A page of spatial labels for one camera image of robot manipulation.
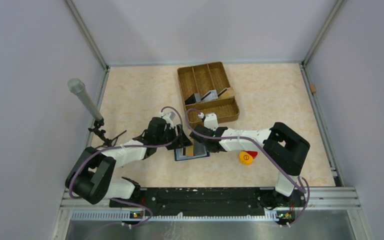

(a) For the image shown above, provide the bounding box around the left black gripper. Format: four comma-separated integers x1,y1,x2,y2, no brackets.
155,123,192,150

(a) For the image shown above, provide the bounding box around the gold credit card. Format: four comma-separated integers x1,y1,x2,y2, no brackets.
183,145,195,157

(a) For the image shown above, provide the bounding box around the navy blue card holder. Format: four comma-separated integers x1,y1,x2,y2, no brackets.
174,145,210,162

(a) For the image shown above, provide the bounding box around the dark grey credit card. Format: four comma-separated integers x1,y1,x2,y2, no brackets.
184,92,201,105

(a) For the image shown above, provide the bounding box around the woven brown divided tray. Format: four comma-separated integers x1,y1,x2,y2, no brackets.
177,61,240,123

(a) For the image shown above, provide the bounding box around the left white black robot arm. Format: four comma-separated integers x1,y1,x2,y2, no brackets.
65,116,193,207

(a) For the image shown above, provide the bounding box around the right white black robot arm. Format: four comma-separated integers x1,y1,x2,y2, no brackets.
189,122,311,206

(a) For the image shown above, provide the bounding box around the silver card in tray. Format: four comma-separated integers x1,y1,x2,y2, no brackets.
201,89,218,102

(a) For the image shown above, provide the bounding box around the gold card in tray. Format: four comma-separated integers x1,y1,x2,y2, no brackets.
217,87,235,99

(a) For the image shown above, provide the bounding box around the yellow round toy block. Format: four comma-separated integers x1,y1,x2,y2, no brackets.
238,151,254,166

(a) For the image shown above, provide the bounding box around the red toy block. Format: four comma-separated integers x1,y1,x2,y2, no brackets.
246,151,259,159

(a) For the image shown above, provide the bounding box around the small brown block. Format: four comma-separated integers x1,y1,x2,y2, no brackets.
309,83,317,94

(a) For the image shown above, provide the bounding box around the grey microphone on tripod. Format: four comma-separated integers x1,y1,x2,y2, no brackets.
67,78,125,147

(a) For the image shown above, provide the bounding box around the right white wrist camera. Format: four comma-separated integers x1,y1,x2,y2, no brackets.
198,112,219,131

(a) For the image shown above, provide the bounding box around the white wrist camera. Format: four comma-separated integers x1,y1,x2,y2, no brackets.
160,111,176,129
198,112,219,131

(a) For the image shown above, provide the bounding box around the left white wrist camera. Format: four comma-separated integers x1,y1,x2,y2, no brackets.
160,111,176,129

